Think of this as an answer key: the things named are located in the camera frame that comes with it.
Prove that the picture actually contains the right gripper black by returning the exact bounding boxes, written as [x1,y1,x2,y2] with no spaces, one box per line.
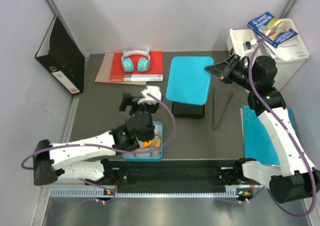
[205,54,258,91]

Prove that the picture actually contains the teal tin lid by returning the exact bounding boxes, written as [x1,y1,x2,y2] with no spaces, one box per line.
[166,56,215,106]

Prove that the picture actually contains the orange fish cookie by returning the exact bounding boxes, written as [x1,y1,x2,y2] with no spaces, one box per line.
[143,140,153,147]

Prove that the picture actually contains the orange round cookie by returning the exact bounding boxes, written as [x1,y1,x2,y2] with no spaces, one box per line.
[154,138,162,148]

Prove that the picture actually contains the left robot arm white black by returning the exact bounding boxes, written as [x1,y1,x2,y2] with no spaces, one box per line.
[32,89,162,186]

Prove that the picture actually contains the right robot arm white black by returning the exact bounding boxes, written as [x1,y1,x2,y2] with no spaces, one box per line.
[205,55,320,203]

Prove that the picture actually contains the brown cardboard folder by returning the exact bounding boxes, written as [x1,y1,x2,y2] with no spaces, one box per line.
[95,54,147,86]

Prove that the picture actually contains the red book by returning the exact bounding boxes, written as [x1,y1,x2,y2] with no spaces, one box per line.
[109,49,164,83]

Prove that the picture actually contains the teal cat ear headphones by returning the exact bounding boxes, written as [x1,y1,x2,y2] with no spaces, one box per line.
[121,49,151,73]

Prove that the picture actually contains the black cookie tray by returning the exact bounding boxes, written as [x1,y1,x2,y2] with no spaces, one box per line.
[171,102,206,120]

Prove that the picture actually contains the blue paperback book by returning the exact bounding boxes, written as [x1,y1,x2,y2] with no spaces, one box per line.
[247,12,298,48]

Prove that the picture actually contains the teal cookie tin box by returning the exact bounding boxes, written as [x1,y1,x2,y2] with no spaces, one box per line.
[122,122,163,162]

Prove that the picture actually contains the white drawer unit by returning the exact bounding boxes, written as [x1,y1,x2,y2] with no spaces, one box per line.
[226,29,310,90]

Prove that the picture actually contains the white booklet stack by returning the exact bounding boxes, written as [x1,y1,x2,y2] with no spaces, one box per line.
[260,38,308,62]

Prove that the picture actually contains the blue folder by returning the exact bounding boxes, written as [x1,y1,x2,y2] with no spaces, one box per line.
[240,106,281,166]

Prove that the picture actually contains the black ring binder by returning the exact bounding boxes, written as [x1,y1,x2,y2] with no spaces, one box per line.
[35,17,85,94]

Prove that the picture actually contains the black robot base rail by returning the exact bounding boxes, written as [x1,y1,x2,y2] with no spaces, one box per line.
[96,159,250,194]

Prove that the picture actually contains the grey cable duct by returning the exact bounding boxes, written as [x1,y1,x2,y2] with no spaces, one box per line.
[50,187,252,198]

